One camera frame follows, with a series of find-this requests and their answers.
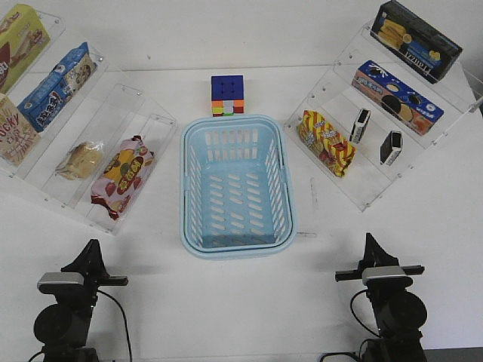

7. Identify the blue orange cookie box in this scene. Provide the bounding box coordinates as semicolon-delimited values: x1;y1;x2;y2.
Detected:
352;60;445;136

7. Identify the beige pocky box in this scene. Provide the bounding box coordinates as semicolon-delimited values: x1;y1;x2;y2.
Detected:
0;94;41;166

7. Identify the blue cookie bag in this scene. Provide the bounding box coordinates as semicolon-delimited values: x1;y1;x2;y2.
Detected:
17;42;97;133

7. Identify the pink strawberry snack bag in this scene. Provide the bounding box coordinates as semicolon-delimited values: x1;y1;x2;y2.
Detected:
91;135;155;220

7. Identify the yellow red striped snack bag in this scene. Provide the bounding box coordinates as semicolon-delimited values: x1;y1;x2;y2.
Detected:
297;110;356;177

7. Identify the clear acrylic right shelf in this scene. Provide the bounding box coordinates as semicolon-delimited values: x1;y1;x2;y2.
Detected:
284;23;482;210

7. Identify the light blue plastic basket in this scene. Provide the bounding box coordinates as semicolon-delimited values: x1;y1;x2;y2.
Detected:
180;115;296;259

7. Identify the clear acrylic shelf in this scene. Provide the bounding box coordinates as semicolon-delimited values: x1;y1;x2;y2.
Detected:
0;8;178;238
284;23;482;210

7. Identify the bread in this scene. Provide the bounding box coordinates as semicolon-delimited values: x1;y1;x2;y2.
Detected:
55;142;103;180

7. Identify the yellow green biscuit box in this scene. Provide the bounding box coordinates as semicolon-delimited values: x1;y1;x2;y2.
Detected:
1;4;51;94

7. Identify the clear acrylic left shelf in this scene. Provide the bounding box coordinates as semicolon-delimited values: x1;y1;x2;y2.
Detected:
0;8;178;238

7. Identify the black white tissue pack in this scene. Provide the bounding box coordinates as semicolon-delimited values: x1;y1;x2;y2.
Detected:
349;109;371;144

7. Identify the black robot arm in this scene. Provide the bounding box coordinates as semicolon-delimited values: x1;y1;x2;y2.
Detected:
33;239;128;361
335;232;427;361

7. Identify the black cracker box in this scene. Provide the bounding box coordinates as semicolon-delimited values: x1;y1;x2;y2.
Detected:
371;1;463;84

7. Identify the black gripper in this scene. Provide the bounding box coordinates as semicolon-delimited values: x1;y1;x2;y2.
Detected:
334;232;424;292
60;239;128;302

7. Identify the multicolour puzzle cube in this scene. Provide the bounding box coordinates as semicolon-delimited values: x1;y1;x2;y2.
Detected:
211;75;245;117

